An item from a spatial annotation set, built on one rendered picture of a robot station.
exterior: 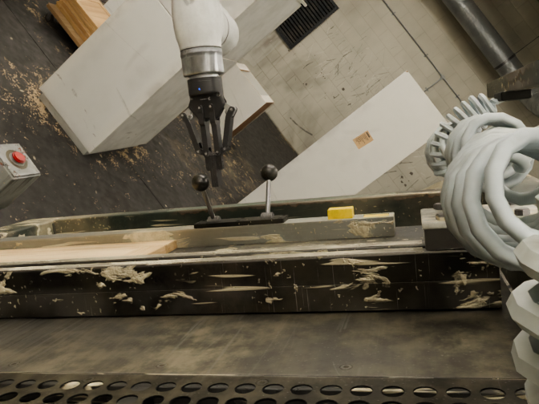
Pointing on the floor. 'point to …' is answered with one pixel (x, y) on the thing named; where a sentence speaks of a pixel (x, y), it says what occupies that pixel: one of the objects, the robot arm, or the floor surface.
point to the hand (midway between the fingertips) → (215, 170)
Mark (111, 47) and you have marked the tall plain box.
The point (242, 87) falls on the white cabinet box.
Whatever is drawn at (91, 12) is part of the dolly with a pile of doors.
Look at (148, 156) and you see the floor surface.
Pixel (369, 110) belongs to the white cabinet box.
